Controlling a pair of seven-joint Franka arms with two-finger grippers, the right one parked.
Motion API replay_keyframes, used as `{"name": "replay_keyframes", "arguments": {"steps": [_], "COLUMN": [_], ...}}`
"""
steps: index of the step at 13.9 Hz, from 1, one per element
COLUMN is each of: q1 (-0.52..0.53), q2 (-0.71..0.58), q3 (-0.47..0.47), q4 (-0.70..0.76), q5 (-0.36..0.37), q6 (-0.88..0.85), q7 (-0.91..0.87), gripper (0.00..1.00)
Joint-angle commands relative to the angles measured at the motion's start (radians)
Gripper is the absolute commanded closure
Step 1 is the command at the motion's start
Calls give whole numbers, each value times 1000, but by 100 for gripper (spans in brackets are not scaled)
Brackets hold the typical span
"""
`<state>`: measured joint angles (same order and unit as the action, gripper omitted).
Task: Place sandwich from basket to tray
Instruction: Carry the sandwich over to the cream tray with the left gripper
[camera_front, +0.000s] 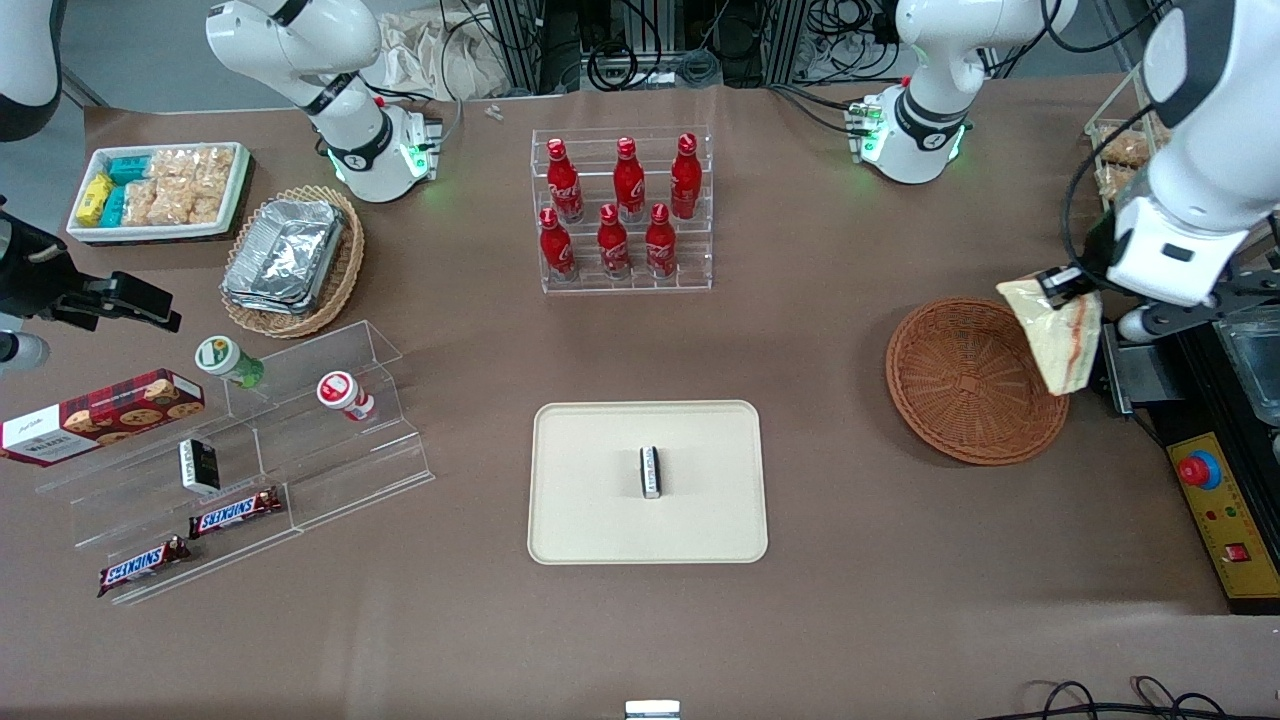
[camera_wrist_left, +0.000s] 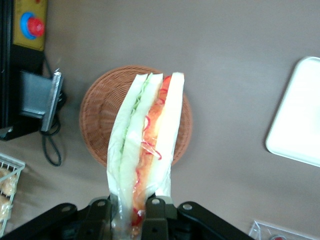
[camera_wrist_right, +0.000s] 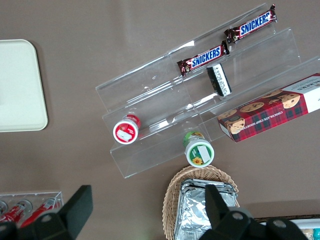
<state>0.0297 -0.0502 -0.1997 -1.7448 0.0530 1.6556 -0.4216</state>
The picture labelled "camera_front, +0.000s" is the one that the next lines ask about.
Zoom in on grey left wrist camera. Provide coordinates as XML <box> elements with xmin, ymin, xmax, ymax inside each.
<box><xmin>1117</xmin><ymin>272</ymin><xmax>1280</xmax><ymax>344</ymax></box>

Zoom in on crumpled beige bag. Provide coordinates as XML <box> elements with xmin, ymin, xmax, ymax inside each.
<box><xmin>372</xmin><ymin>8</ymin><xmax>513</xmax><ymax>101</ymax></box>

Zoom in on tan oval wicker basket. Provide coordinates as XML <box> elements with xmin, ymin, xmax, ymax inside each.
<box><xmin>220</xmin><ymin>185</ymin><xmax>366</xmax><ymax>340</ymax></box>

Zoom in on white rectangular snack tray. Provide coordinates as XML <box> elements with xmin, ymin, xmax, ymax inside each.
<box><xmin>66</xmin><ymin>142</ymin><xmax>252</xmax><ymax>246</ymax></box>

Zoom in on black looped floor cable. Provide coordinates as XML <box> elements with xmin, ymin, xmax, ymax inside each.
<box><xmin>1000</xmin><ymin>677</ymin><xmax>1280</xmax><ymax>720</ymax></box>

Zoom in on small black carton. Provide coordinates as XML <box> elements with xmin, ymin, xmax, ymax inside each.
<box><xmin>179</xmin><ymin>438</ymin><xmax>222</xmax><ymax>496</ymax></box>

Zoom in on Snickers chocolate bar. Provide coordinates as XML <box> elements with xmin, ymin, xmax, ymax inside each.
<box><xmin>188</xmin><ymin>486</ymin><xmax>286</xmax><ymax>541</ymax></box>
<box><xmin>97</xmin><ymin>536</ymin><xmax>192</xmax><ymax>599</ymax></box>

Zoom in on triangle sandwich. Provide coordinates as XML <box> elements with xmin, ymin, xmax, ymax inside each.
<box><xmin>996</xmin><ymin>274</ymin><xmax>1104</xmax><ymax>397</ymax></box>

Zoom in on aluminium foil tray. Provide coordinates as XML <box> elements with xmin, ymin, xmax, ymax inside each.
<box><xmin>224</xmin><ymin>198</ymin><xmax>347</xmax><ymax>303</ymax></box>

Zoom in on aluminium frame rack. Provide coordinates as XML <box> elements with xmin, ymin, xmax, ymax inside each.
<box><xmin>487</xmin><ymin>0</ymin><xmax>816</xmax><ymax>94</ymax></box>

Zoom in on beige plastic serving tray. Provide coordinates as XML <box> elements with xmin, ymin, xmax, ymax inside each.
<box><xmin>527</xmin><ymin>400</ymin><xmax>770</xmax><ymax>566</ymax></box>

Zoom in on clear rice cracker pack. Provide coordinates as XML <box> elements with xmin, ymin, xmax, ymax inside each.
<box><xmin>122</xmin><ymin>180</ymin><xmax>197</xmax><ymax>228</ymax></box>
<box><xmin>194</xmin><ymin>146</ymin><xmax>237</xmax><ymax>226</ymax></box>
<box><xmin>148</xmin><ymin>148</ymin><xmax>201</xmax><ymax>187</ymax></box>

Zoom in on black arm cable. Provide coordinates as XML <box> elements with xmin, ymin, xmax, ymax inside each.
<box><xmin>1061</xmin><ymin>105</ymin><xmax>1153</xmax><ymax>273</ymax></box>

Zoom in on black yellow control box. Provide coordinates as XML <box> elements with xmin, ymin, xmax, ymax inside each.
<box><xmin>1150</xmin><ymin>320</ymin><xmax>1280</xmax><ymax>615</ymax></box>

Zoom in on clear plastic container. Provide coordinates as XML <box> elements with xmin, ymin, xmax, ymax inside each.
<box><xmin>1212</xmin><ymin>305</ymin><xmax>1280</xmax><ymax>427</ymax></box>

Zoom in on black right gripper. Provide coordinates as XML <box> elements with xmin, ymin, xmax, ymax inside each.
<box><xmin>0</xmin><ymin>212</ymin><xmax>184</xmax><ymax>333</ymax></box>

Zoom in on red cola bottle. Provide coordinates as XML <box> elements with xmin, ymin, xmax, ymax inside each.
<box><xmin>539</xmin><ymin>207</ymin><xmax>578</xmax><ymax>283</ymax></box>
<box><xmin>546</xmin><ymin>138</ymin><xmax>586</xmax><ymax>225</ymax></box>
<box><xmin>670</xmin><ymin>133</ymin><xmax>704</xmax><ymax>221</ymax></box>
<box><xmin>645</xmin><ymin>203</ymin><xmax>679</xmax><ymax>280</ymax></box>
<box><xmin>597</xmin><ymin>204</ymin><xmax>633</xmax><ymax>281</ymax></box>
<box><xmin>612</xmin><ymin>136</ymin><xmax>648</xmax><ymax>223</ymax></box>

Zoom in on yellow snack pack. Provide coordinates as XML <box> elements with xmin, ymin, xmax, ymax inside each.
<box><xmin>76</xmin><ymin>173</ymin><xmax>117</xmax><ymax>229</ymax></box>

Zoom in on red tartan cookie box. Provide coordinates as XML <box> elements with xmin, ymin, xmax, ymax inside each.
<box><xmin>0</xmin><ymin>368</ymin><xmax>207</xmax><ymax>468</ymax></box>

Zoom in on black base cables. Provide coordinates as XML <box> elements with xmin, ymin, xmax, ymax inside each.
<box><xmin>767</xmin><ymin>83</ymin><xmax>873</xmax><ymax>137</ymax></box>

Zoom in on green capped drink bottle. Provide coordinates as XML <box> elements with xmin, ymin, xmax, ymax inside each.
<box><xmin>195</xmin><ymin>336</ymin><xmax>266</xmax><ymax>390</ymax></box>

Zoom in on grey metal box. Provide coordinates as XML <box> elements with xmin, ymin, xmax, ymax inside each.
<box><xmin>1098</xmin><ymin>328</ymin><xmax>1167</xmax><ymax>417</ymax></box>

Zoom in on red capped drink bottle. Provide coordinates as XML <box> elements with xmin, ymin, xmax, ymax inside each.
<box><xmin>317</xmin><ymin>371</ymin><xmax>377</xmax><ymax>423</ymax></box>

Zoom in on clear acrylic bottle rack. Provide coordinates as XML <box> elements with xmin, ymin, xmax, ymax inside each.
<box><xmin>530</xmin><ymin>126</ymin><xmax>714</xmax><ymax>295</ymax></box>

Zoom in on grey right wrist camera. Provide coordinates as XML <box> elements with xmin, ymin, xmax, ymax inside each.
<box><xmin>0</xmin><ymin>332</ymin><xmax>50</xmax><ymax>374</ymax></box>

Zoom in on brown round wicker basket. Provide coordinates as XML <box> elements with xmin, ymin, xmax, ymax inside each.
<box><xmin>885</xmin><ymin>297</ymin><xmax>1071</xmax><ymax>467</ymax></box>

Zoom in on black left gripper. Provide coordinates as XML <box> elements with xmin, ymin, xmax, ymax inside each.
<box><xmin>1035</xmin><ymin>214</ymin><xmax>1123</xmax><ymax>308</ymax></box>

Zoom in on clear acrylic stepped shelf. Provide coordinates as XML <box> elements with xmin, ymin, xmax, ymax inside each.
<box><xmin>35</xmin><ymin>320</ymin><xmax>437</xmax><ymax>608</ymax></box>

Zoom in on red emergency stop button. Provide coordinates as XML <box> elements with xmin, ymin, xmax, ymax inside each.
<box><xmin>1177</xmin><ymin>452</ymin><xmax>1224</xmax><ymax>492</ymax></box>

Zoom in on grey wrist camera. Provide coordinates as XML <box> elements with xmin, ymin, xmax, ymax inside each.
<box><xmin>0</xmin><ymin>332</ymin><xmax>50</xmax><ymax>374</ymax></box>
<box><xmin>1117</xmin><ymin>272</ymin><xmax>1280</xmax><ymax>344</ymax></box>

